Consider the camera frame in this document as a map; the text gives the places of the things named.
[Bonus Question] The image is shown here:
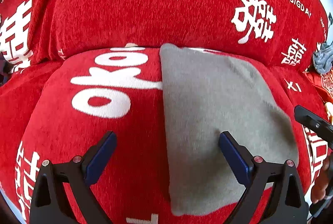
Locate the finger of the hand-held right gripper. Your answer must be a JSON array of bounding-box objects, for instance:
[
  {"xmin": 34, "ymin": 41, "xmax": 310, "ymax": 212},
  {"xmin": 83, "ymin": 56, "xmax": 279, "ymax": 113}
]
[{"xmin": 294, "ymin": 105, "xmax": 333, "ymax": 150}]

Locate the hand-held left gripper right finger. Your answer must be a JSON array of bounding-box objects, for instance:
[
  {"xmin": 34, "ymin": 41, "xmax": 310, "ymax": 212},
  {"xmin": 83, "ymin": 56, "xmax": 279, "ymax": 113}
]
[{"xmin": 219, "ymin": 131, "xmax": 309, "ymax": 224}]

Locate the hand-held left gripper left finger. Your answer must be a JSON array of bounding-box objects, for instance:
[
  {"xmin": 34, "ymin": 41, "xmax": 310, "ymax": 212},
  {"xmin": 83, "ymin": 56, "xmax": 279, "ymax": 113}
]
[{"xmin": 29, "ymin": 131, "xmax": 117, "ymax": 224}]

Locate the grey knit garment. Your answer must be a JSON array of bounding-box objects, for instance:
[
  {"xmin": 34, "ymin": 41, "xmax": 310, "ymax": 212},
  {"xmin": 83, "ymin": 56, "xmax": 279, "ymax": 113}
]
[{"xmin": 159, "ymin": 43, "xmax": 299, "ymax": 217}]

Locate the person's right hand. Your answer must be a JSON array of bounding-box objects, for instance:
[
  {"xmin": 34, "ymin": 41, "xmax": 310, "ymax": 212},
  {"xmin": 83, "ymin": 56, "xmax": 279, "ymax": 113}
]
[{"xmin": 310, "ymin": 154, "xmax": 333, "ymax": 204}]

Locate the red embroidered cloth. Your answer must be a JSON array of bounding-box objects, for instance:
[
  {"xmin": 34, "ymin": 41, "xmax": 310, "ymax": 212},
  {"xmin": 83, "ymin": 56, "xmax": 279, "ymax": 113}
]
[{"xmin": 304, "ymin": 71, "xmax": 333, "ymax": 105}]

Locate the grey-blue crumpled cloth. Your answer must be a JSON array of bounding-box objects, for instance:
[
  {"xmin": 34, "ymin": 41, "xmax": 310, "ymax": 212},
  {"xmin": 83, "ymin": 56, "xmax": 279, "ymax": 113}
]
[{"xmin": 312, "ymin": 41, "xmax": 333, "ymax": 74}]

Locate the red printed sofa cover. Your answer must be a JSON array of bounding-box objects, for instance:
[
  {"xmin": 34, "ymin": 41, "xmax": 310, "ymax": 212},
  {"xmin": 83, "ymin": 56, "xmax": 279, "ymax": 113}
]
[{"xmin": 0, "ymin": 0, "xmax": 333, "ymax": 224}]

